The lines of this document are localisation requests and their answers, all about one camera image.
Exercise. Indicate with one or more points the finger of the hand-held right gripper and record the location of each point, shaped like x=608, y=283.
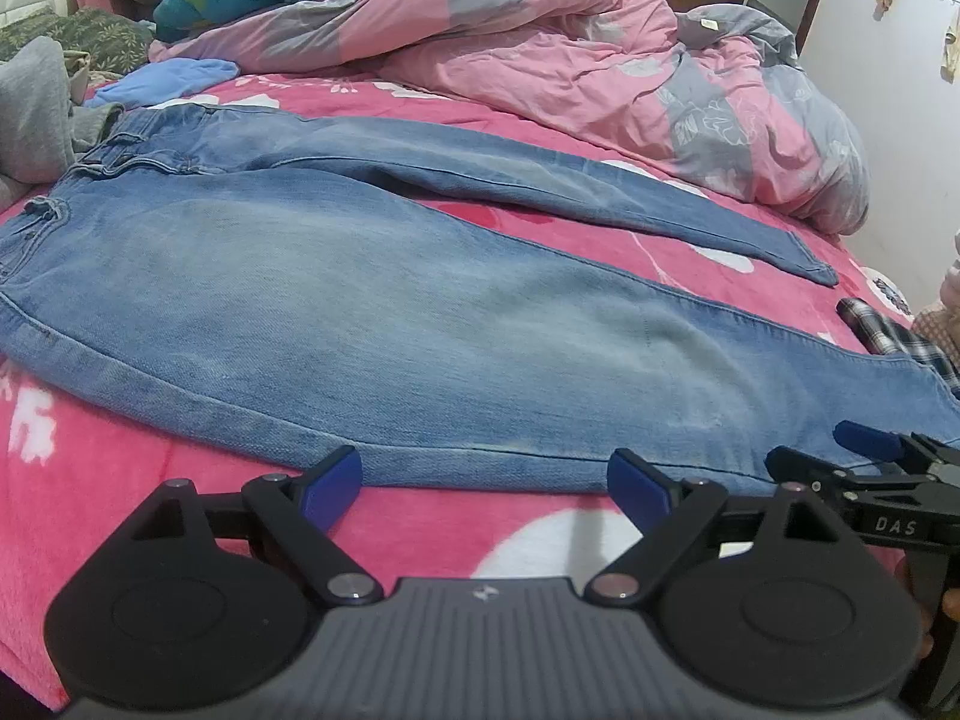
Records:
x=866, y=436
x=802, y=465

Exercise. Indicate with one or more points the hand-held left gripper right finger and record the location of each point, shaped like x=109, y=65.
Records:
x=637, y=484

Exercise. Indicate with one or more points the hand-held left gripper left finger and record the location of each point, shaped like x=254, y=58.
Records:
x=330, y=484

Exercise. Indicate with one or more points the blue denim jeans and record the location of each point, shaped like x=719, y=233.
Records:
x=375, y=300

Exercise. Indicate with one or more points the black white plaid shirt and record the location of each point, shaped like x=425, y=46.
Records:
x=885, y=334

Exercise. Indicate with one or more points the pink waffle knit garment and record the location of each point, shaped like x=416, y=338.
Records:
x=941, y=330

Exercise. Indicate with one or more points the pink floral bed sheet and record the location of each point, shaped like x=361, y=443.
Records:
x=150, y=480

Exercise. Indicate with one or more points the hanging yellow cloth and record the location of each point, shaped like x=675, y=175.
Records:
x=952, y=45

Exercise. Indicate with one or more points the pink grey floral quilt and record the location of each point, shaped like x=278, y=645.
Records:
x=562, y=75

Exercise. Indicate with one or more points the light blue garment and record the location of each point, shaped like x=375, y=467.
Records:
x=165, y=79

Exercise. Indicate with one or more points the grey sweater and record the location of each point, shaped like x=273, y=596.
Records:
x=34, y=112

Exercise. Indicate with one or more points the beige garment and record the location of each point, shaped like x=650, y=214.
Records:
x=79, y=71

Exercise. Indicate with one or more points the green patterned pillow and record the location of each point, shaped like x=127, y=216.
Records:
x=90, y=37

